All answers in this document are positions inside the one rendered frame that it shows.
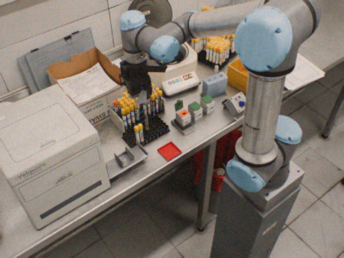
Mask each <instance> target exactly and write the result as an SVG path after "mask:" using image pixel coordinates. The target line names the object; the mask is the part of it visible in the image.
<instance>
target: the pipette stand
mask: <svg viewBox="0 0 344 258"><path fill-rule="evenodd" d="M227 80H228V77H227V76H226V75H225V73H223V72H220V73H218V74H216V78H215V75H213V76H211V77H207V78H205V79H203V81H202V93H200V95H201V96H202V97H203V96H205V95H209V96H210V97H211V98H212V99H213V100H214V101H217V100H221V99H223V98H225V97H226V96H228V95H227V94H226V93H225V92H226V88H227Z"/></svg>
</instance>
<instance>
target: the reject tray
mask: <svg viewBox="0 0 344 258"><path fill-rule="evenodd" d="M157 151H159V153H160V154H161V155H162V156H163V157H164V158H165V160H167V161H170V160H172V159H173V158H175V157H176V156H177V155H179V154H181V153H182V151H181V150H179V148H178V147H177V146H175V145H174V143H173V142H172V141H170V142H168V143H166V144H165V145H164V146H161V147H160V148H158V149H157Z"/></svg>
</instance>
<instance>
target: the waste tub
mask: <svg viewBox="0 0 344 258"><path fill-rule="evenodd" d="M227 77H228V80H227V83H228V84H229V85H230V86H233V87H234V88H235V89H237V90H238V91H240V92H243V94H244V95H246V91H247V79H248V72H247V70H246V69H244V67H243V64H242V62H241V61H240V60H239V58H238V59H237V60H234V61H233V62H232V63H230V64H228V70H227Z"/></svg>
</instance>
